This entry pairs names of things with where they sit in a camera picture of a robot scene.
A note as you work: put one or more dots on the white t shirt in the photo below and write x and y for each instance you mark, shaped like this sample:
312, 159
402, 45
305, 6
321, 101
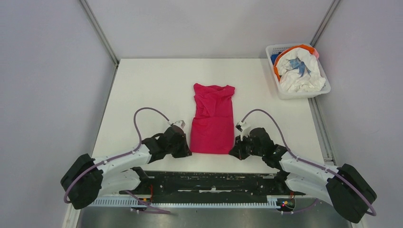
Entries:
299, 78

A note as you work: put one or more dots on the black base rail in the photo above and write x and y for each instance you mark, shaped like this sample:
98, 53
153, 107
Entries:
209, 187

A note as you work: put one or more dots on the left aluminium corner post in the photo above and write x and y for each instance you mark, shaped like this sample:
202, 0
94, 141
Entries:
99, 31

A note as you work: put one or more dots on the white cable duct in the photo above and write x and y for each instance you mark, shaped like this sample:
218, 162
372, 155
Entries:
270, 203

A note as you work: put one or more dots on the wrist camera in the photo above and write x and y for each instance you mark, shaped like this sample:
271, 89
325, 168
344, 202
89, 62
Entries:
180, 124
244, 129

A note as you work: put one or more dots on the aluminium corner post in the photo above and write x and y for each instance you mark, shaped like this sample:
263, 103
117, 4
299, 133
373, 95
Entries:
326, 19
99, 31

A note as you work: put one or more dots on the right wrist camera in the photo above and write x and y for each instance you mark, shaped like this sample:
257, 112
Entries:
244, 129

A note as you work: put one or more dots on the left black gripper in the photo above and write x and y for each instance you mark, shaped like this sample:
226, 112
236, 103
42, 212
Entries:
185, 151

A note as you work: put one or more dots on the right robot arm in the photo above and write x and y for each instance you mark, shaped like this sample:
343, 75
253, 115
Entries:
344, 188

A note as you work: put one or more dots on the white plastic basket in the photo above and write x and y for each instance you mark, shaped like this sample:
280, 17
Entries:
272, 49

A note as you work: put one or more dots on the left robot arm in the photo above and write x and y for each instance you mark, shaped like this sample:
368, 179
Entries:
90, 178

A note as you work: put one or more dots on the right aluminium corner post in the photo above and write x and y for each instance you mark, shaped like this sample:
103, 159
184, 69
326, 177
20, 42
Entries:
326, 19

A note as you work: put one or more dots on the orange t shirt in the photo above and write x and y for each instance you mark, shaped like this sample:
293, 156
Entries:
305, 53

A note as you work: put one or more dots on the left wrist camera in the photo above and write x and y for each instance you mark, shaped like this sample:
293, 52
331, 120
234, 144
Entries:
180, 124

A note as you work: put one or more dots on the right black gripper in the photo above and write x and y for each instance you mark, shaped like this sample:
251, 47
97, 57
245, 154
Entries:
237, 150

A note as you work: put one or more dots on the pink t shirt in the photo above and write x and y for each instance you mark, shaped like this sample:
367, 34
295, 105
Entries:
213, 130

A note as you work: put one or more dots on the blue garment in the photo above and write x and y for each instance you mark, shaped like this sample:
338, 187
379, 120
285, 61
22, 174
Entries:
273, 57

